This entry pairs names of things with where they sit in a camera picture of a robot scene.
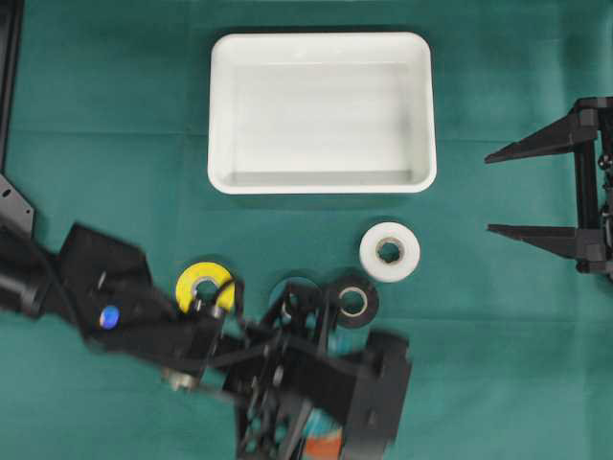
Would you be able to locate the white plastic tray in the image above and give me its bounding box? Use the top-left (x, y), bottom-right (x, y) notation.
top-left (207, 32), bottom-right (438, 195)

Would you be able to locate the red tape roll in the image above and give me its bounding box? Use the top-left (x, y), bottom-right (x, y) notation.
top-left (303, 424), bottom-right (343, 460)

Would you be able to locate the black tape roll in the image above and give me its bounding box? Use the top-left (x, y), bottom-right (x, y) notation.
top-left (327, 274), bottom-right (379, 329)

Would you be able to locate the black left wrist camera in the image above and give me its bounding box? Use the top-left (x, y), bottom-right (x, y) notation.
top-left (339, 330), bottom-right (412, 459)

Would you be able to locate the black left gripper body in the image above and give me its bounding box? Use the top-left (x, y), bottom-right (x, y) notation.
top-left (210, 333), bottom-right (369, 426)

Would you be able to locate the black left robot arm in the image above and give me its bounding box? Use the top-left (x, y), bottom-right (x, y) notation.
top-left (1, 222), bottom-right (377, 459)

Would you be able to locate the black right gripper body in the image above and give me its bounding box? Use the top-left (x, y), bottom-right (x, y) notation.
top-left (571, 97), bottom-right (612, 279)

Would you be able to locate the white tape roll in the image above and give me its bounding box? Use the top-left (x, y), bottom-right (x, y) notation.
top-left (359, 221), bottom-right (420, 283)

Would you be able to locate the green table cloth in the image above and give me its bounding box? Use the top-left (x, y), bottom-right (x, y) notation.
top-left (5, 1), bottom-right (612, 459)

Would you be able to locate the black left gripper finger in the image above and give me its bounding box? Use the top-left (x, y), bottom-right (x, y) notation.
top-left (248, 282), bottom-right (335, 350)
top-left (235, 397), bottom-right (313, 459)

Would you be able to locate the green tape roll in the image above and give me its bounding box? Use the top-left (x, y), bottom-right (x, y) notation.
top-left (268, 276), bottom-right (322, 323)

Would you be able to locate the yellow tape roll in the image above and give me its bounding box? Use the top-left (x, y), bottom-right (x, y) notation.
top-left (175, 262), bottom-right (236, 313)

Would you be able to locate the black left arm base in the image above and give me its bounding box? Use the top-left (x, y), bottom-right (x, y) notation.
top-left (1, 0), bottom-right (35, 238)

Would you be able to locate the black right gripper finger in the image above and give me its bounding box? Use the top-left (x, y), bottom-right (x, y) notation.
top-left (487, 224), bottom-right (579, 260)
top-left (485, 114), bottom-right (579, 164)

